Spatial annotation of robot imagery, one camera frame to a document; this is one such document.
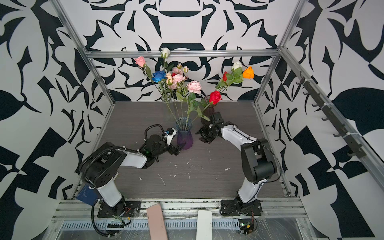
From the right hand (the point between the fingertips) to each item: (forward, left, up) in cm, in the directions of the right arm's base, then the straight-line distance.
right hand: (197, 132), depth 90 cm
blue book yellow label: (-31, +57, -8) cm, 65 cm away
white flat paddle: (-46, -2, -5) cm, 46 cm away
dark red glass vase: (-1, -5, +20) cm, 21 cm away
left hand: (-2, +10, -1) cm, 10 cm away
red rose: (+20, -15, +20) cm, 32 cm away
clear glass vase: (+21, +19, +8) cm, 29 cm away
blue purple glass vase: (0, +7, +7) cm, 10 cm away
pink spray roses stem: (+28, +11, +24) cm, 39 cm away
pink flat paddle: (-43, +19, -7) cm, 48 cm away
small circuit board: (-45, -22, -12) cm, 52 cm away
